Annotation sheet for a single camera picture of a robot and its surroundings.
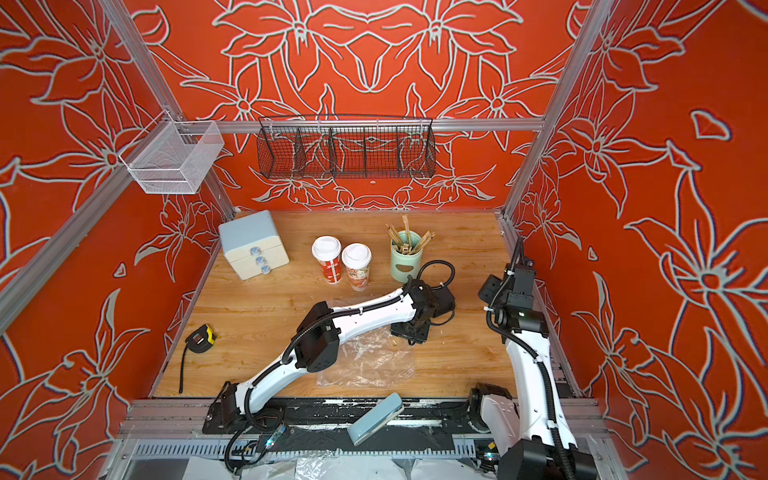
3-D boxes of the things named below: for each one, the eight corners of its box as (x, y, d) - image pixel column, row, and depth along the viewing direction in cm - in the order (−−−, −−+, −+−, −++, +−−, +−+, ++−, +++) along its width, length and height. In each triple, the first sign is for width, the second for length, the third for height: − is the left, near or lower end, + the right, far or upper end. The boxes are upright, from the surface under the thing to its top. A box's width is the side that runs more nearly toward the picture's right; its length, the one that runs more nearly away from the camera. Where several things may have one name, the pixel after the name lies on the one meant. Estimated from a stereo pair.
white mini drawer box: (243, 284, 100) (223, 257, 88) (236, 253, 109) (217, 225, 97) (291, 266, 105) (278, 238, 93) (280, 237, 114) (268, 208, 102)
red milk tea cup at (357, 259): (347, 292, 98) (341, 263, 84) (349, 274, 102) (343, 243, 89) (371, 292, 97) (369, 262, 84) (371, 274, 102) (369, 243, 89)
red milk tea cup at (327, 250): (320, 285, 100) (310, 255, 86) (323, 267, 104) (314, 235, 91) (344, 285, 99) (337, 254, 86) (346, 267, 104) (340, 235, 91)
